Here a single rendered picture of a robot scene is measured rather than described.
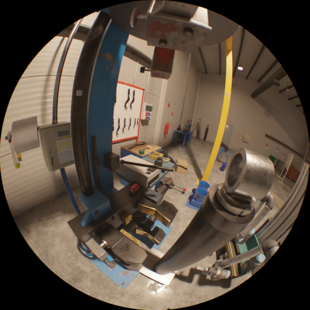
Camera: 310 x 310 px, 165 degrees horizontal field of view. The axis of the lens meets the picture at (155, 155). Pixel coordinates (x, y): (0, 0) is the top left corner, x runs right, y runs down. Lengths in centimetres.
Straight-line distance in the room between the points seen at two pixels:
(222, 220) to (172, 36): 47
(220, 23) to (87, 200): 114
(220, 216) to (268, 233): 150
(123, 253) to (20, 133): 104
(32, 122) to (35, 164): 143
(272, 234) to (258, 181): 147
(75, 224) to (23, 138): 70
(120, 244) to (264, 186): 73
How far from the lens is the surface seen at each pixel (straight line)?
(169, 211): 90
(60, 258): 200
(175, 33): 26
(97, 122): 67
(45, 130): 101
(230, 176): 42
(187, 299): 184
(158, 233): 130
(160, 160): 108
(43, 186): 257
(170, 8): 24
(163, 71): 57
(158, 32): 26
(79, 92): 54
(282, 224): 169
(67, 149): 108
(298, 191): 160
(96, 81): 67
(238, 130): 1133
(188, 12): 24
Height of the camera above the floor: 169
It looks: 22 degrees down
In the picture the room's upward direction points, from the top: 9 degrees clockwise
